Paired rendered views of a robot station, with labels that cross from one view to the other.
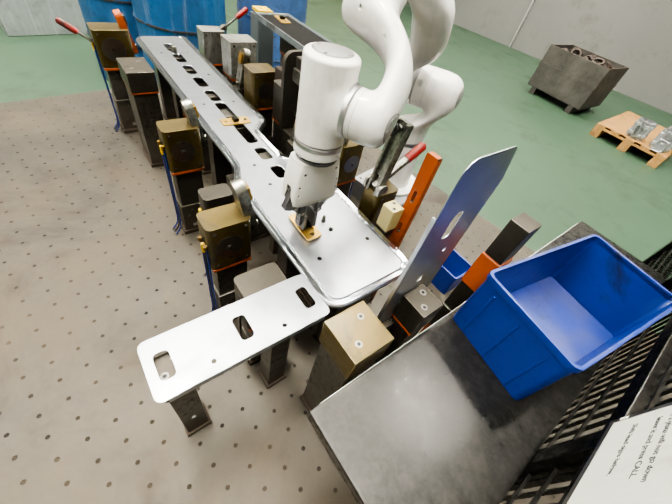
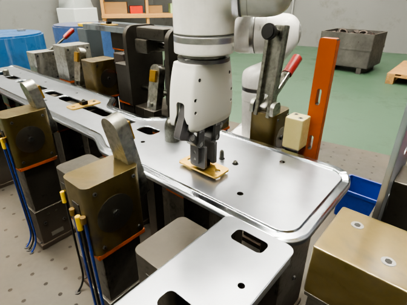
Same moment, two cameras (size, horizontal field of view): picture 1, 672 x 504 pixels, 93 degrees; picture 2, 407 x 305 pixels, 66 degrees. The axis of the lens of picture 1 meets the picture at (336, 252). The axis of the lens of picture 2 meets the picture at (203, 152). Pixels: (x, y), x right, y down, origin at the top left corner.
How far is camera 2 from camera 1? 0.24 m
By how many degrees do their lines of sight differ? 20
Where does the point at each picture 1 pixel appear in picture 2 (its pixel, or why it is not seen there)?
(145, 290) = not seen: outside the picture
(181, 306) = not seen: outside the picture
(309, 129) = (196, 11)
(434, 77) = (270, 19)
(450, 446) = not seen: outside the picture
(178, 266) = (40, 291)
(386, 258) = (318, 173)
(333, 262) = (260, 193)
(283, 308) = (226, 263)
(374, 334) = (397, 242)
